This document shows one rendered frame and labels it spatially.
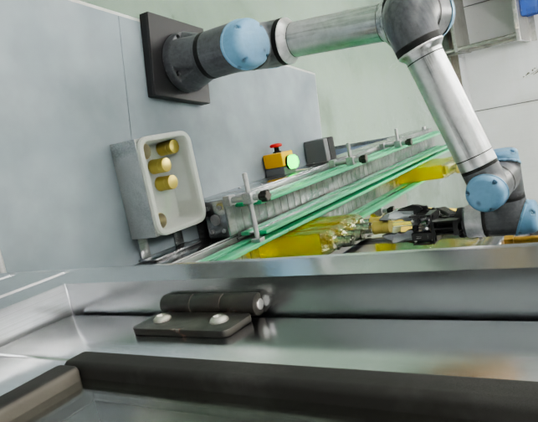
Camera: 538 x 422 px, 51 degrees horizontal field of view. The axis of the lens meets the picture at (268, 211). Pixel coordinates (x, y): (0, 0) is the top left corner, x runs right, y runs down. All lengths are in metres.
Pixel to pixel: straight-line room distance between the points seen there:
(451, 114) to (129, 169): 0.69
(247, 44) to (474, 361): 1.22
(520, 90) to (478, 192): 5.99
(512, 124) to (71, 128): 6.29
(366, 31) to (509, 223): 0.53
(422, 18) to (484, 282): 0.99
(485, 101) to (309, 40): 5.87
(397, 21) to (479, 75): 6.04
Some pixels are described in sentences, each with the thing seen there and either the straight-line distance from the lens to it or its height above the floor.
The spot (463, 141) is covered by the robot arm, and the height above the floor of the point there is 1.45.
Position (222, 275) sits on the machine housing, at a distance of 0.29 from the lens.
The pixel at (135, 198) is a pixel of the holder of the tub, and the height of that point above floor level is 0.79.
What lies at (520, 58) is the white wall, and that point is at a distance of 7.14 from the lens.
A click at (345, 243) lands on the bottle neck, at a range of 1.38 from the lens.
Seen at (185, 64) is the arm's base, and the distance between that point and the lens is 1.44.
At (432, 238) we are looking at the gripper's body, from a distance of 1.36.
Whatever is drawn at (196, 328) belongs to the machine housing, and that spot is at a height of 1.56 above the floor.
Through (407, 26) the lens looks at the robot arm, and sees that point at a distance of 1.18.
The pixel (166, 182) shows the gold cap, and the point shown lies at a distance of 1.35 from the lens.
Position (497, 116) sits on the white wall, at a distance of 7.20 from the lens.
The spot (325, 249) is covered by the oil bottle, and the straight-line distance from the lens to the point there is 1.39.
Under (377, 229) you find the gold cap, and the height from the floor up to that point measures 1.17.
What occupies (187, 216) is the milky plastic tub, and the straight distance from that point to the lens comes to 1.41.
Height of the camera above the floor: 1.73
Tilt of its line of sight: 33 degrees down
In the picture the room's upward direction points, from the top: 84 degrees clockwise
